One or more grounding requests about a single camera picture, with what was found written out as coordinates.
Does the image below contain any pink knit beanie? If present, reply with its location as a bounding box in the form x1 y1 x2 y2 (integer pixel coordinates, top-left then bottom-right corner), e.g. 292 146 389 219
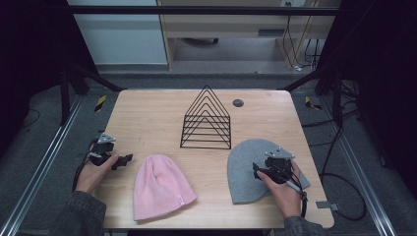
132 153 199 222

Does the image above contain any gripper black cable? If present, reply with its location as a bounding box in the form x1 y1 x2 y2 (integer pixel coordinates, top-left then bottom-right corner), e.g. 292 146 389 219
277 165 310 219
71 138 100 193

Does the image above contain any aluminium floor rail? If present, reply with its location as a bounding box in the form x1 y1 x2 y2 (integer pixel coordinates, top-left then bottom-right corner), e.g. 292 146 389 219
318 93 398 236
0 93 86 236

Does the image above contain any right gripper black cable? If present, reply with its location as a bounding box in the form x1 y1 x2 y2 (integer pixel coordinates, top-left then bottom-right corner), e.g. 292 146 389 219
277 165 310 219

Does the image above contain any thin black floor cable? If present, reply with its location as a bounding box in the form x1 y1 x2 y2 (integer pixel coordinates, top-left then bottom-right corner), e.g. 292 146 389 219
20 107 42 130

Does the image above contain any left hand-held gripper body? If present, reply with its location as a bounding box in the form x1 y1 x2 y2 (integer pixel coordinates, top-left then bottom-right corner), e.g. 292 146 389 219
88 132 117 167

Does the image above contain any yellow cable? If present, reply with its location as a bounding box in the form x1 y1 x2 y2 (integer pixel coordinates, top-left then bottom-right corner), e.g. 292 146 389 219
288 0 321 69

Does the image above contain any long black floor cable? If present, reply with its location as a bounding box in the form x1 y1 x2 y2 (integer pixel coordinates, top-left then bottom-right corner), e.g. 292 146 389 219
301 107 368 222

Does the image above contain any person's right hand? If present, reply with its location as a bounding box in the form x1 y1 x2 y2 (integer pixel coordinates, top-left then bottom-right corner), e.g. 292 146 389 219
256 159 303 220

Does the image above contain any black metal frame crossbar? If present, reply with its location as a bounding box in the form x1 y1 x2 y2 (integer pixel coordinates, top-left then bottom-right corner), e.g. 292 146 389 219
66 5 342 18

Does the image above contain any black metal frame leg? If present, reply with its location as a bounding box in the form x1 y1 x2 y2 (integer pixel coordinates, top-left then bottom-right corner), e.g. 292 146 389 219
58 60 128 126
280 63 346 128

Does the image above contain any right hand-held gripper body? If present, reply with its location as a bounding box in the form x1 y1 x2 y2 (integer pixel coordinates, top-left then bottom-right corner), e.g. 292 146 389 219
262 147 296 185

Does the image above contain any black wire triangle rack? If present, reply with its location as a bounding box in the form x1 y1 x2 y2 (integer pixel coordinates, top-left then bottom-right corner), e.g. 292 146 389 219
179 85 233 150

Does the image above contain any person's left hand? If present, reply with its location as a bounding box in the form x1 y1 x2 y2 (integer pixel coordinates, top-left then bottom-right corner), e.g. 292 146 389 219
74 152 120 195

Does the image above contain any grey metal bracket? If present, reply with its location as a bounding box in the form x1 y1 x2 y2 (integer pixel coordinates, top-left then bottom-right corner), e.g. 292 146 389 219
315 200 341 212

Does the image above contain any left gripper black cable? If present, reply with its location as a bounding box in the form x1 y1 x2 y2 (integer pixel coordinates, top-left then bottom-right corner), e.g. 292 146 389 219
71 138 100 193

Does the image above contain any dark curtain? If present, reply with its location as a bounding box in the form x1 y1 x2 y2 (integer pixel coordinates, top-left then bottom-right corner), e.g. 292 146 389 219
0 0 99 158
323 0 417 201

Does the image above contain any yellow black tape strip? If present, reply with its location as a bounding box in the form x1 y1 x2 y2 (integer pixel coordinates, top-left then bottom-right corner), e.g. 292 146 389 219
93 94 108 113
304 95 324 111

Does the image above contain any grey knit beanie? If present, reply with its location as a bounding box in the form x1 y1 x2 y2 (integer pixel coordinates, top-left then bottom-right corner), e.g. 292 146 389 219
226 138 311 206

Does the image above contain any white cabinet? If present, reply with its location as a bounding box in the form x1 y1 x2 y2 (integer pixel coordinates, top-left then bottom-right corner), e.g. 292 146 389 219
66 0 169 66

